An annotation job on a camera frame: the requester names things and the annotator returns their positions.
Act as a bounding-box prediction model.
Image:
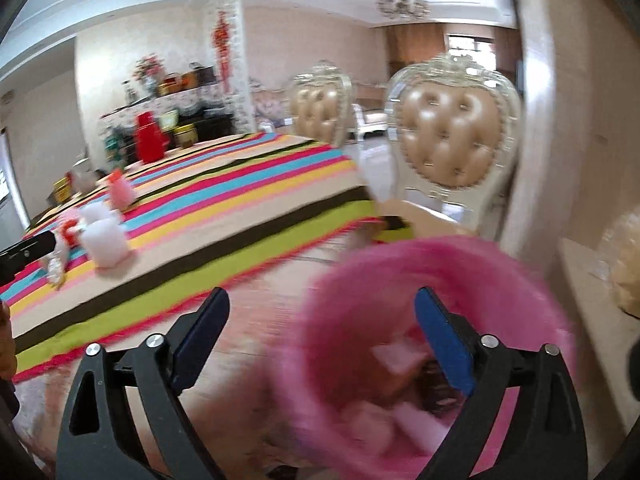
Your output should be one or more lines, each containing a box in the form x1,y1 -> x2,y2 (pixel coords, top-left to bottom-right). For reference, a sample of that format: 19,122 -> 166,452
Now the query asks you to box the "sideboard with lace cloth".
99,80 -> 237,152

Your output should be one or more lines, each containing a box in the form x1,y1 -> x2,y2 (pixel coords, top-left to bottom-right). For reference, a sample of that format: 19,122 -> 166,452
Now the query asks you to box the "pink and orange foam net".
107,169 -> 140,211
49,212 -> 83,287

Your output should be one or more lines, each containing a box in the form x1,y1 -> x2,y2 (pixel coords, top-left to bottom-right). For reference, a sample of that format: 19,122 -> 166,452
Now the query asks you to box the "red knot wall hanging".
210,10 -> 234,95

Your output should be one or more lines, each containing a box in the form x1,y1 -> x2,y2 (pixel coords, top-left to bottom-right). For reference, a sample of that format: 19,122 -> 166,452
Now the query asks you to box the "chandelier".
376,0 -> 431,22

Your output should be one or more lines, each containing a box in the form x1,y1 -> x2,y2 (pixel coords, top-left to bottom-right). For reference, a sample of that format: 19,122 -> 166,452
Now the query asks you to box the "glass jar with yellow lid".
172,125 -> 199,150

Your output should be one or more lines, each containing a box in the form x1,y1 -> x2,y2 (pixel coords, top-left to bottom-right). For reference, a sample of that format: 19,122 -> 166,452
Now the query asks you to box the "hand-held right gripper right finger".
414,287 -> 588,480

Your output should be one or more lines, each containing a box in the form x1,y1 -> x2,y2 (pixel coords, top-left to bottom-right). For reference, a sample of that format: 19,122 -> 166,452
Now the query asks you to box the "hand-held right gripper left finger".
55,287 -> 231,480

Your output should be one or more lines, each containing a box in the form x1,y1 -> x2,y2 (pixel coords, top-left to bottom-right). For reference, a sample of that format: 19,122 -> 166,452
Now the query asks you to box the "red thermos jug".
135,112 -> 169,163

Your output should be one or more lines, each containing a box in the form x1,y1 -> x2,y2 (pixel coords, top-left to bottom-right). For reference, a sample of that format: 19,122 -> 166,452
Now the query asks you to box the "white tissue packet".
82,204 -> 132,267

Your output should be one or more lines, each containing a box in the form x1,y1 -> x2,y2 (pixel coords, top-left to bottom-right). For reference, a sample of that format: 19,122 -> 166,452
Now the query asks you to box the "pink plastic basket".
280,235 -> 578,480

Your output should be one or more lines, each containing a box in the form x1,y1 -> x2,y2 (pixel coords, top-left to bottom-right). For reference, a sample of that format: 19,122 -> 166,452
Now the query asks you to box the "beige plastic bag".
599,210 -> 640,317

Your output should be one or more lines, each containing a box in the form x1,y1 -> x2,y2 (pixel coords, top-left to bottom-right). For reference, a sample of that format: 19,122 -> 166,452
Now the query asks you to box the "green figurine vase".
105,127 -> 136,165

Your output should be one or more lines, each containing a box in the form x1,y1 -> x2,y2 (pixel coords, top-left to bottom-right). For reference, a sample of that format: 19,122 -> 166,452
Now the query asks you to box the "black handbag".
192,62 -> 219,86

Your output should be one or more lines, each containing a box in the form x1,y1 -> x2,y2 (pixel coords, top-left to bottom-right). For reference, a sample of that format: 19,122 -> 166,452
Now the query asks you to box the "ornate tufted dining chair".
385,52 -> 523,223
289,60 -> 353,148

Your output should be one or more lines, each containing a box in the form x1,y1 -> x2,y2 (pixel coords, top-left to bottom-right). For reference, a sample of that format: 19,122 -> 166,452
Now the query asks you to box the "striped tablecloth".
0,132 -> 416,386

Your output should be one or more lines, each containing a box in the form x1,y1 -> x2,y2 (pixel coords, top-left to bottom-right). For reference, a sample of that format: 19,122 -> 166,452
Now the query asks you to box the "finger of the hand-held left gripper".
0,232 -> 57,281

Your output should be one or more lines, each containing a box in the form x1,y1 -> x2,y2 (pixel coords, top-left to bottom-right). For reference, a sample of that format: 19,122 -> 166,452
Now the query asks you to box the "pale tufted sofa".
249,79 -> 296,132

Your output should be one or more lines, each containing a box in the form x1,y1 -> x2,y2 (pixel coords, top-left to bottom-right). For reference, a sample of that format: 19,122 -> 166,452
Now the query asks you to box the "flower bouquet in vase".
132,54 -> 166,97

